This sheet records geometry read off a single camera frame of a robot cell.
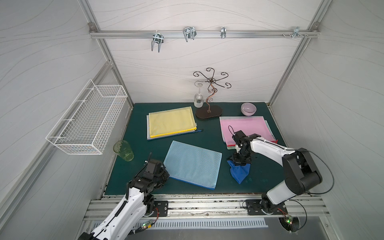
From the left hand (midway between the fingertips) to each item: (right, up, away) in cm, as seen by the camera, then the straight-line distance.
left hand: (170, 175), depth 84 cm
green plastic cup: (-33, +13, +11) cm, 37 cm away
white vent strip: (+4, -18, -13) cm, 23 cm away
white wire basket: (-38, +28, -16) cm, 50 cm away
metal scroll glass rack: (+23, +37, +31) cm, 53 cm away
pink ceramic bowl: (+56, +40, +31) cm, 75 cm away
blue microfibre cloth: (+38, +2, -3) cm, 38 cm away
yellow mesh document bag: (-4, +30, +27) cm, 40 cm away
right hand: (+39, +6, +4) cm, 39 cm away
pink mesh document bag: (+62, +27, +27) cm, 72 cm away
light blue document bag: (+13, +5, +5) cm, 14 cm away
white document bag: (-19, +23, +21) cm, 36 cm away
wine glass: (+17, +45, +11) cm, 49 cm away
